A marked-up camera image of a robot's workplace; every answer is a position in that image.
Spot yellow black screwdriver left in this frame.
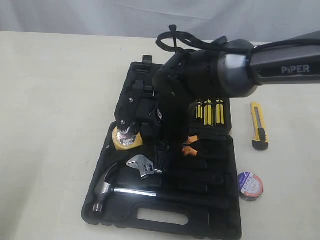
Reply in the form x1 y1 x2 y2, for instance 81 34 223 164
195 99 203 119

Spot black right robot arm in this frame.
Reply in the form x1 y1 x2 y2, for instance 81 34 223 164
152 30 320 173

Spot yellow tape measure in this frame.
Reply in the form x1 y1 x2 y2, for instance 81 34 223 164
105 125 144 151

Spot claw hammer black handle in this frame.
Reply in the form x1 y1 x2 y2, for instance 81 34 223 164
92 162 230 213

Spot silver adjustable wrench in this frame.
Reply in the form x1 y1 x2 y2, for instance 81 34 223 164
125 154 225 186

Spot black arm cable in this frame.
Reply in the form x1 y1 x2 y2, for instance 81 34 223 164
155 23 320 55

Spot white backdrop curtain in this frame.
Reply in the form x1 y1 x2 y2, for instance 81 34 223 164
0 0 320 42

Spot black plastic tool case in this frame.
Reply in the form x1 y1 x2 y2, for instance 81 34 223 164
81 52 242 240

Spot orange black pliers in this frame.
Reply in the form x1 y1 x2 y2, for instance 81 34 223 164
181 135 208 158

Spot yellow utility knife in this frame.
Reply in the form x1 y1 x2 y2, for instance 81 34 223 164
250 102 269 151

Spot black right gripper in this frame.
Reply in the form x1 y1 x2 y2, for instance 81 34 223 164
154 94 196 175

